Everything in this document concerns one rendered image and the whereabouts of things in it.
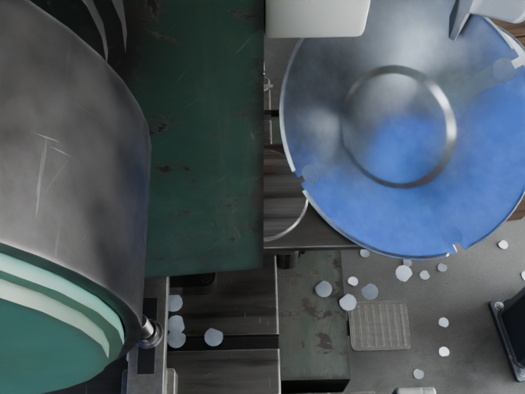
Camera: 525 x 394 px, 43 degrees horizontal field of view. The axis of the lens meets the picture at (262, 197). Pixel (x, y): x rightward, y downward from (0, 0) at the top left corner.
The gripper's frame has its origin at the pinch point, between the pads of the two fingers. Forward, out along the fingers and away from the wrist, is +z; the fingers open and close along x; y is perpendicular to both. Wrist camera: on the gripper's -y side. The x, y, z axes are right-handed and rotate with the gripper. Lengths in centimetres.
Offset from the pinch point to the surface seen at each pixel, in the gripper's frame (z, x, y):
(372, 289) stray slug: 35.1, 15.4, 5.8
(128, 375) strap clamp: 47.3, -12.2, -9.8
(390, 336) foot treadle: 61, 58, 11
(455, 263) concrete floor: 53, 90, 14
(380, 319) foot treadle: 60, 59, 8
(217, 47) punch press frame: 2.0, -44.6, -0.1
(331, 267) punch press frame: 35.7, 15.1, -0.3
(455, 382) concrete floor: 70, 73, 28
